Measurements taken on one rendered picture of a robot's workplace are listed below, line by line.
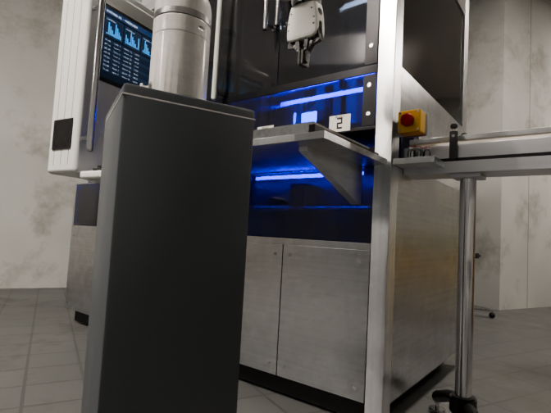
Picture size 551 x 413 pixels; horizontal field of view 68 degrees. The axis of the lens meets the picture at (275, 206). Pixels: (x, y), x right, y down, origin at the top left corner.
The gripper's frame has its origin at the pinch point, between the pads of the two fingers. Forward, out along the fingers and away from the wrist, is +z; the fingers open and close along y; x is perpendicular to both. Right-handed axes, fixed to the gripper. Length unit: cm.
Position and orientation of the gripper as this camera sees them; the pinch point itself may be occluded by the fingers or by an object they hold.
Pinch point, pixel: (303, 59)
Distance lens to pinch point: 120.7
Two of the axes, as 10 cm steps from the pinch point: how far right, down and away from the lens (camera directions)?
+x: -6.1, -0.8, -7.9
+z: -0.5, 10.0, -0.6
